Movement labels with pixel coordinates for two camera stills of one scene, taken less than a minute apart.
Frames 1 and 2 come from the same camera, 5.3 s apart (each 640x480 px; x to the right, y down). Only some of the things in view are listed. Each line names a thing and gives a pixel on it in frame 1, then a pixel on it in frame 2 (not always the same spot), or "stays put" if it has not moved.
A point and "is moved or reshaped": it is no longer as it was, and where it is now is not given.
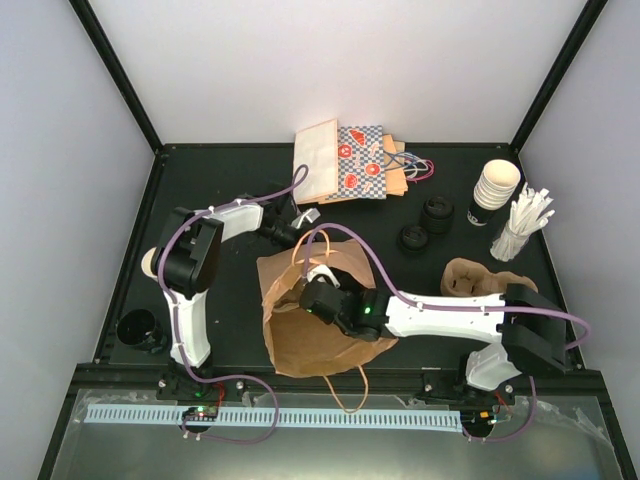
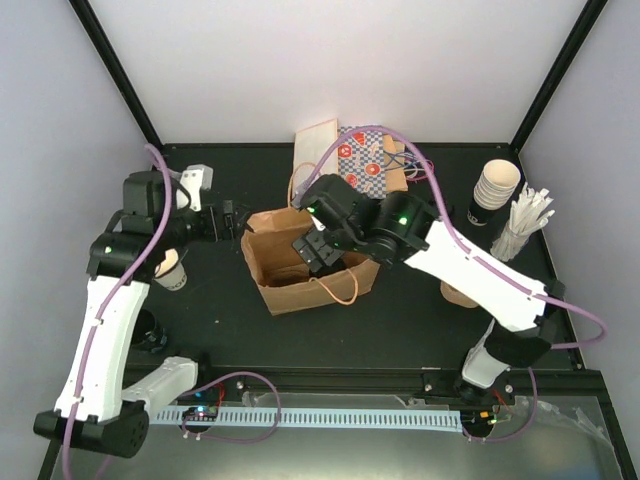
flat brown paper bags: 395,175 stays put
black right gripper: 351,282 -> 328,253
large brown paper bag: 300,343 is moved or reshaped
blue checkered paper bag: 361,164 stays put
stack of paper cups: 496,185 stays put
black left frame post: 110,58 stays put
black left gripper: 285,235 -> 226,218
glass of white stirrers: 528,215 stays put
